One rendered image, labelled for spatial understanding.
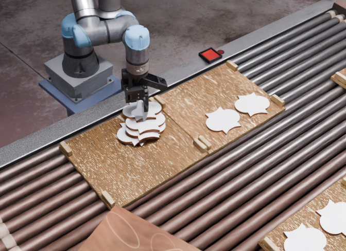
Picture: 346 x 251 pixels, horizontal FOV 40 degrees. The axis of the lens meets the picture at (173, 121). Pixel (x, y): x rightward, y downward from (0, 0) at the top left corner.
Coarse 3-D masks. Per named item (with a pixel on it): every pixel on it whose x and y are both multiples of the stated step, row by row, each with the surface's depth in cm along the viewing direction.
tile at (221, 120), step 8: (216, 112) 183; (224, 112) 183; (232, 112) 183; (208, 120) 180; (216, 120) 180; (224, 120) 180; (232, 120) 180; (208, 128) 178; (216, 128) 177; (224, 128) 177; (232, 128) 178
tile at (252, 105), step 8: (240, 96) 190; (248, 96) 190; (256, 96) 191; (240, 104) 187; (248, 104) 187; (256, 104) 187; (264, 104) 187; (240, 112) 184; (248, 112) 184; (256, 112) 184; (264, 112) 184
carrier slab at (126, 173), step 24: (120, 120) 179; (168, 120) 180; (72, 144) 169; (96, 144) 170; (120, 144) 170; (144, 144) 171; (168, 144) 172; (192, 144) 172; (96, 168) 162; (120, 168) 163; (144, 168) 163; (168, 168) 164; (96, 192) 156; (120, 192) 156; (144, 192) 156
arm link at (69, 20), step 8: (72, 16) 181; (64, 24) 178; (72, 24) 177; (64, 32) 178; (64, 40) 181; (72, 40) 179; (64, 48) 186; (72, 48) 182; (80, 48) 182; (88, 48) 184
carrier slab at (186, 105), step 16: (224, 64) 206; (192, 80) 197; (208, 80) 198; (224, 80) 198; (240, 80) 199; (160, 96) 189; (176, 96) 190; (192, 96) 190; (208, 96) 191; (224, 96) 191; (176, 112) 183; (192, 112) 184; (208, 112) 184; (272, 112) 186; (192, 128) 178; (240, 128) 179; (224, 144) 173
